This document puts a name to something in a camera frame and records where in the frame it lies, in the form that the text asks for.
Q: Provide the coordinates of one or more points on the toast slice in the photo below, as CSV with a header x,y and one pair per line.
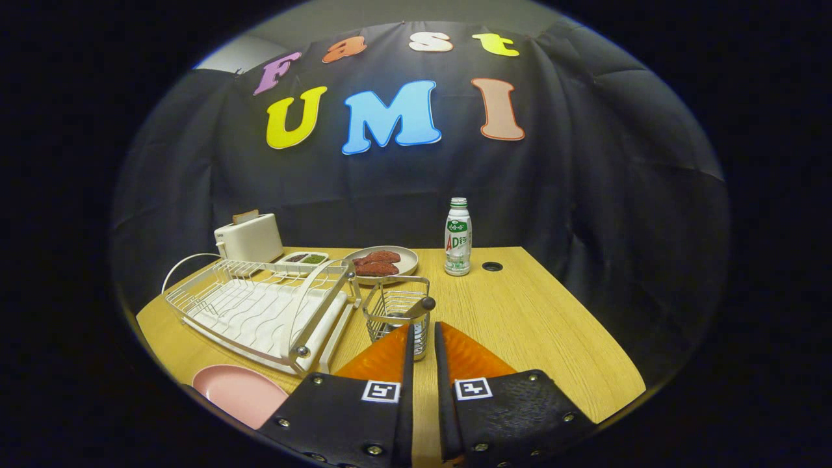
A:
x,y
245,217

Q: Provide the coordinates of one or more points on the white toaster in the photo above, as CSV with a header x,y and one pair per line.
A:
x,y
253,237

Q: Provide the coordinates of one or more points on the pink plate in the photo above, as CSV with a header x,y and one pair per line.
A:
x,y
240,390

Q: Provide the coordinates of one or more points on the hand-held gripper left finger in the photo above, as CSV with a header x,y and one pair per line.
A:
x,y
406,416

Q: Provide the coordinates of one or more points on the red meat piece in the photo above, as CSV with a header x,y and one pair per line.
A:
x,y
377,268
383,256

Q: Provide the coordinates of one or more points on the beige round plate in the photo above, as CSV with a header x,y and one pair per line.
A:
x,y
406,260

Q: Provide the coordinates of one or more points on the white divided dish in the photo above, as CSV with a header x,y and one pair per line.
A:
x,y
305,266

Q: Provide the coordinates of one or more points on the black backdrop cloth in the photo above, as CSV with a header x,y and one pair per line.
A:
x,y
585,195

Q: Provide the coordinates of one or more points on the white drink bottle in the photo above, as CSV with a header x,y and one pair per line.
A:
x,y
457,240

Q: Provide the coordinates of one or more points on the black desk grommet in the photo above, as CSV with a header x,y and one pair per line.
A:
x,y
492,266

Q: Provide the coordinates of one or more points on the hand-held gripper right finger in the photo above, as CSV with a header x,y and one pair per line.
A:
x,y
443,403

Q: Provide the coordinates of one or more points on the pile of green beans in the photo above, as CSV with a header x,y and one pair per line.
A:
x,y
314,259

